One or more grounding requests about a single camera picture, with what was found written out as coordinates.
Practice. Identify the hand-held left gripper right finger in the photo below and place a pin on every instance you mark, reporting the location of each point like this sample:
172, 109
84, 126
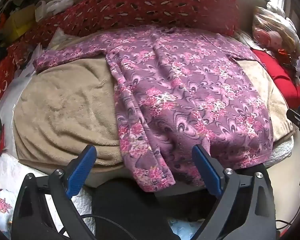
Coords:
206, 172

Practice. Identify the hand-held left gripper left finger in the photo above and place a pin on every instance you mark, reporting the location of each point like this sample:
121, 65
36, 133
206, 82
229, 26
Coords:
81, 172

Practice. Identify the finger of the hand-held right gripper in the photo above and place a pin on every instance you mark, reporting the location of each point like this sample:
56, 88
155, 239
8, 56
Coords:
296, 117

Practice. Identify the purple floral garment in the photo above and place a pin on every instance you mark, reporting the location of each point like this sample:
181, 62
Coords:
185, 92

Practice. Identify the white quilted bedcover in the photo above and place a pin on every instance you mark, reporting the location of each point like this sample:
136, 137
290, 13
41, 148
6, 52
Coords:
281, 148

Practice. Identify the light blue printed cloth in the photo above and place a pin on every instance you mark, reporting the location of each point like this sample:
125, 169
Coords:
182, 228

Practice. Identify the beige fleece blanket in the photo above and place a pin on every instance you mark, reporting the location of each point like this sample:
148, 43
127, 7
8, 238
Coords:
65, 112

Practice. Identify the dark cloth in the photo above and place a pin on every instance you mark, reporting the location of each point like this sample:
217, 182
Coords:
140, 212

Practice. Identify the cartoon print baby cloth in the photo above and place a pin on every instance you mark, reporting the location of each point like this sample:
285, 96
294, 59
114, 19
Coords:
1, 205

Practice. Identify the plastic bag with items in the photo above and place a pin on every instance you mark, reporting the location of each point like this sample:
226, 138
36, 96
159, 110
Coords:
277, 32

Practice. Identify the red star print cloth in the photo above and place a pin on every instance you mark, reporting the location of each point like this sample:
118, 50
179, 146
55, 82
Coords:
7, 70

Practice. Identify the yellow box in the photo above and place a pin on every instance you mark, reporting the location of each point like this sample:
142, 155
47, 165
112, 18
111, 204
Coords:
20, 21

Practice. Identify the white plastic bag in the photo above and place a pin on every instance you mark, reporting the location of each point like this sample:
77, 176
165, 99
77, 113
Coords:
53, 6

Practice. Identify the red patterned pillow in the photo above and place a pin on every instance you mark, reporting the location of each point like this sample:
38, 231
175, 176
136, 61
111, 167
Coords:
150, 7

